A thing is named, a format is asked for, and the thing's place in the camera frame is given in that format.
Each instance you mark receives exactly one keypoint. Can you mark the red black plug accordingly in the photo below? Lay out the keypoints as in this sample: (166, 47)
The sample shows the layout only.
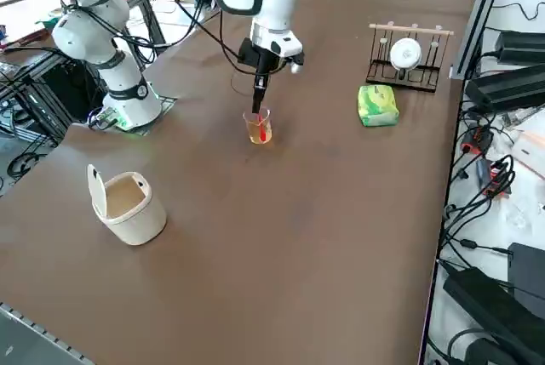
(496, 178)

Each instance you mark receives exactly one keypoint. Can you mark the cream lidded trash bin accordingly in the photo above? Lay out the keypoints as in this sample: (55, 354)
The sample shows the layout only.
(136, 220)

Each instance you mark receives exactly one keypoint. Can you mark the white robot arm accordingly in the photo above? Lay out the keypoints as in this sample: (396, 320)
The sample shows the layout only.
(127, 84)

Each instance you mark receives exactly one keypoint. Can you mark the aluminium camera post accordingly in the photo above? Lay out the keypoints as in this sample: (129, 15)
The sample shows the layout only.
(476, 20)

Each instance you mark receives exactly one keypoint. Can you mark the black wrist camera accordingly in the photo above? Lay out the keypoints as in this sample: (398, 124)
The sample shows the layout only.
(297, 65)

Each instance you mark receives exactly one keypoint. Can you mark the orange black plug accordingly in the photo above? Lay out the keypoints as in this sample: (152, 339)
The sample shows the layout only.
(477, 139)

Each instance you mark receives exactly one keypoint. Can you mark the black equipment cart frame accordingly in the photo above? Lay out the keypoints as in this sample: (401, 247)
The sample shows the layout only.
(64, 80)

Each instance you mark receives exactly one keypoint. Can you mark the glass measuring cup orange solution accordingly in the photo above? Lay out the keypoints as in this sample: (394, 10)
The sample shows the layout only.
(257, 137)

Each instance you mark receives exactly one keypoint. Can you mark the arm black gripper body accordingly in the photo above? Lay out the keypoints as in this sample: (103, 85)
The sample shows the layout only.
(255, 56)

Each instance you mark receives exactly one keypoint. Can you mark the white box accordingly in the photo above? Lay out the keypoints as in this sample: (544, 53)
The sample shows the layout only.
(532, 150)

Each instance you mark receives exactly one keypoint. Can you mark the aluminium rail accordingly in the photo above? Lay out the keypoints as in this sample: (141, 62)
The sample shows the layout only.
(25, 326)

